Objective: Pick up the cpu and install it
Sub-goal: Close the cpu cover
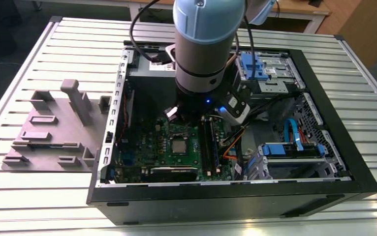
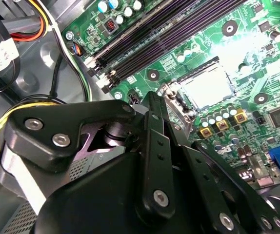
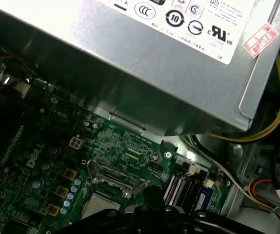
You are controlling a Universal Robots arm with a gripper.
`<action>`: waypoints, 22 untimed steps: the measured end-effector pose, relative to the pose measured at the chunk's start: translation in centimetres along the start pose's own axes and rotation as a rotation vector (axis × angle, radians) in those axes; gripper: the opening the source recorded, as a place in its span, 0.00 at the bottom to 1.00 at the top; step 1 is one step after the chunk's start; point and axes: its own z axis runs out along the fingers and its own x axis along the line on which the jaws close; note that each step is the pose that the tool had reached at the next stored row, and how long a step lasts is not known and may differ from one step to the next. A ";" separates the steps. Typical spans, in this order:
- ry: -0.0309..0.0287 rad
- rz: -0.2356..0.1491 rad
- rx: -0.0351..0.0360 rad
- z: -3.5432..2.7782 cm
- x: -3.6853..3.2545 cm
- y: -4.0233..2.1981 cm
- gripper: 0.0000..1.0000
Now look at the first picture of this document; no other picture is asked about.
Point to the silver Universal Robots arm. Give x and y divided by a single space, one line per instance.
201 61

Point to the black CPU socket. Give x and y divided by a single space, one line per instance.
178 154

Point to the white four pin socket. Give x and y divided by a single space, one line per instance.
157 127

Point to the black RAM slot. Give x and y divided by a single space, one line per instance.
202 145

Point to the grey power supply unit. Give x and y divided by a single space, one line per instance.
149 93

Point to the green Dell motherboard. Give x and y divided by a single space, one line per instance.
146 147

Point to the blue plastic drive latch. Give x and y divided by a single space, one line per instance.
247 66

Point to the grey metal disk bay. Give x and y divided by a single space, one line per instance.
293 162
271 88

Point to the black graphics card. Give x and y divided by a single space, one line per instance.
174 172

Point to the blue board connector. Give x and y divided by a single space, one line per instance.
128 158

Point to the hard disk in blue carrier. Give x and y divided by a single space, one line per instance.
275 150

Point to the black open PC case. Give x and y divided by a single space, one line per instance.
208 194

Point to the grey plastic parts rack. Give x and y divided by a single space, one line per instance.
67 137

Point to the RAM stick with gold contacts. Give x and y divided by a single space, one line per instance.
45 145

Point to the wooden cabinet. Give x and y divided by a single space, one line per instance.
366 24

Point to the small silver wrist camera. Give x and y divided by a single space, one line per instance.
172 113

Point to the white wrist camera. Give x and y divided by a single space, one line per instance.
237 110

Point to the grey wrist bracket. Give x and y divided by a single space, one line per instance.
170 52

